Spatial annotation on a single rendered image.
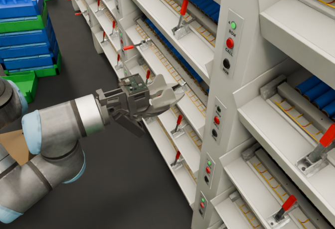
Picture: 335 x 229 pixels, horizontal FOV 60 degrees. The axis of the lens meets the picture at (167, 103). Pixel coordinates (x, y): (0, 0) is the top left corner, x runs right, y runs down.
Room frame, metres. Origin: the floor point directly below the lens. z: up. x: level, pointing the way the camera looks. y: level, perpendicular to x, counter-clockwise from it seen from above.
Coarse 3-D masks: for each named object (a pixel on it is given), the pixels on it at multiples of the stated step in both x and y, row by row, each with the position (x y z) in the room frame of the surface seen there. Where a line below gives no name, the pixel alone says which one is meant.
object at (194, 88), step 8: (144, 24) 0.98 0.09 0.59; (152, 40) 0.88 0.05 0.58; (160, 48) 0.83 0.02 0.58; (168, 56) 0.78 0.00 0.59; (168, 64) 0.76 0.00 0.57; (176, 64) 0.73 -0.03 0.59; (184, 72) 0.69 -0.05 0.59; (176, 80) 0.68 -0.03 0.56; (184, 80) 0.66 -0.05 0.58; (192, 80) 0.65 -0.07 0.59; (192, 88) 0.62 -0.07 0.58; (192, 96) 0.61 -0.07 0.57; (200, 96) 0.59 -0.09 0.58; (200, 104) 0.57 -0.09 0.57
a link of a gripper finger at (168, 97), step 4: (168, 88) 0.52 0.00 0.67; (164, 92) 0.52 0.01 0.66; (168, 92) 0.52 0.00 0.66; (172, 92) 0.52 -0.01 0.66; (160, 96) 0.52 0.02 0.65; (164, 96) 0.52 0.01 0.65; (168, 96) 0.52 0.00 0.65; (172, 96) 0.52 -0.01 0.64; (176, 96) 0.54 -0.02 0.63; (180, 96) 0.54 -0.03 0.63; (152, 100) 0.51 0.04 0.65; (156, 100) 0.51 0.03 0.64; (160, 100) 0.51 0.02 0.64; (164, 100) 0.52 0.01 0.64; (168, 100) 0.52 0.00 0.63; (172, 100) 0.52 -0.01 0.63; (176, 100) 0.52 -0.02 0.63; (152, 104) 0.51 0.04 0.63; (156, 104) 0.51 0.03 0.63; (160, 104) 0.51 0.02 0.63; (164, 104) 0.51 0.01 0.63; (172, 104) 0.52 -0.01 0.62
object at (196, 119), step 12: (132, 12) 1.04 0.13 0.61; (132, 24) 1.04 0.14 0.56; (132, 36) 0.97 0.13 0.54; (144, 36) 0.95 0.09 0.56; (156, 36) 0.93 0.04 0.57; (156, 60) 0.81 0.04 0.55; (156, 72) 0.75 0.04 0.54; (168, 72) 0.74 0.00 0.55; (204, 84) 0.65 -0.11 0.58; (180, 108) 0.59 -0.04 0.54; (192, 108) 0.58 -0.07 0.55; (192, 120) 0.54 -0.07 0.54; (204, 120) 0.53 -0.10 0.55
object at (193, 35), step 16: (144, 0) 0.85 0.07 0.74; (160, 0) 0.82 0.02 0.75; (176, 0) 0.76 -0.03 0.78; (192, 0) 0.74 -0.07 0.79; (208, 0) 0.71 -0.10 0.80; (160, 16) 0.75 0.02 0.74; (176, 16) 0.72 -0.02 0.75; (192, 16) 0.69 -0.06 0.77; (208, 16) 0.66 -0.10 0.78; (176, 32) 0.63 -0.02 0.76; (192, 32) 0.64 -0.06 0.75; (208, 32) 0.62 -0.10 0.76; (176, 48) 0.65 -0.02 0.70; (192, 48) 0.59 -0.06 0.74; (208, 48) 0.57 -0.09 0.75; (192, 64) 0.56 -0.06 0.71; (208, 64) 0.47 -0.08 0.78; (208, 80) 0.49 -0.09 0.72
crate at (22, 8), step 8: (0, 0) 1.57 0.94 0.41; (8, 0) 1.58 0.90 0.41; (32, 0) 1.42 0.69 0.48; (40, 0) 1.52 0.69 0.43; (0, 8) 1.39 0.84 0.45; (8, 8) 1.40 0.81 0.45; (16, 8) 1.41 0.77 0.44; (24, 8) 1.41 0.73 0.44; (32, 8) 1.42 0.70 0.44; (40, 8) 1.47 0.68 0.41; (0, 16) 1.39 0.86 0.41; (8, 16) 1.40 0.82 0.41; (16, 16) 1.40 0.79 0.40
